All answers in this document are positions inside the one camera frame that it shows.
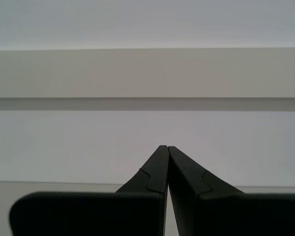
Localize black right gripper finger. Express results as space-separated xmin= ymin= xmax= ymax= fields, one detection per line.
xmin=9 ymin=145 xmax=169 ymax=236
xmin=167 ymin=146 xmax=295 ymax=236

